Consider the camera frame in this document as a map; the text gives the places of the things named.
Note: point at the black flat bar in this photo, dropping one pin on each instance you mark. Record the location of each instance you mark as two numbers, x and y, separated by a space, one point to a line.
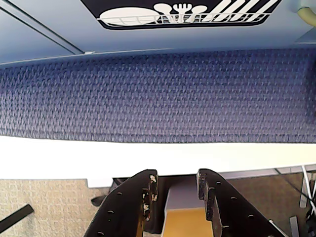
19 212

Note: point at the grey metal leg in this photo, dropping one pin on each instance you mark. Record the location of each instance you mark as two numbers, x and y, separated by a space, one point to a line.
293 225
303 201

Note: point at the blue woven cloth mat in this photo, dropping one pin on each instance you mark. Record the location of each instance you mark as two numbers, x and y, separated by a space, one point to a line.
158 98

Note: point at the grey box with yellow side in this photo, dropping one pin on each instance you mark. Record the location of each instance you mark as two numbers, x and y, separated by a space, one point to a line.
182 222

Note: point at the light blue toy kitchen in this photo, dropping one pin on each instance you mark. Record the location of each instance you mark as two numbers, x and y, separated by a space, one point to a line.
311 37

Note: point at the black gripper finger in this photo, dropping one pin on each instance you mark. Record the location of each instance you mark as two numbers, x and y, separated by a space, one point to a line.
123 205
229 209

